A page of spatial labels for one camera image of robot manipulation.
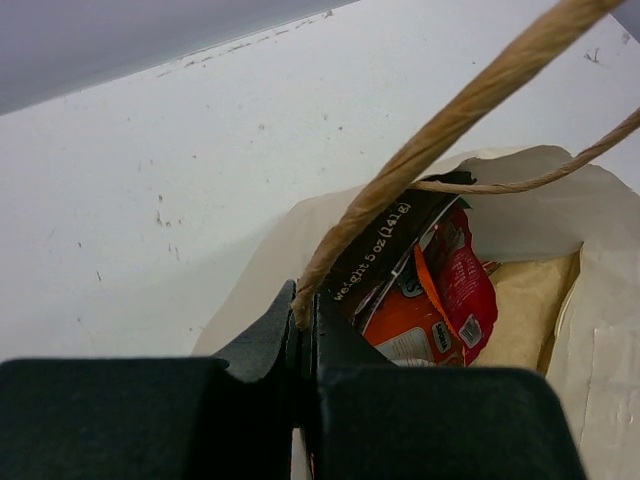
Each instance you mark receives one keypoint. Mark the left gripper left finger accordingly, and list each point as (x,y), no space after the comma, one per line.
(223,416)

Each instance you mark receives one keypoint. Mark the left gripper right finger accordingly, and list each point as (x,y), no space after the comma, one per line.
(381,421)

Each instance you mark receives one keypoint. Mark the red pink candy packet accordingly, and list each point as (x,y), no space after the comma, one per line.
(457,285)

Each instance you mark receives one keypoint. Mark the brown paper bag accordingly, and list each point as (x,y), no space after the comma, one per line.
(522,205)

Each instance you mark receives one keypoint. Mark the yellow chips bag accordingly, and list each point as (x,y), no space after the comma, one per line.
(530,296)

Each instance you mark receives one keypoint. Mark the dark brown snack bag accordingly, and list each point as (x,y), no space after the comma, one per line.
(366,268)

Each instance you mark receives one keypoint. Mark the orange snack packet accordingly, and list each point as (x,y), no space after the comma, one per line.
(409,326)

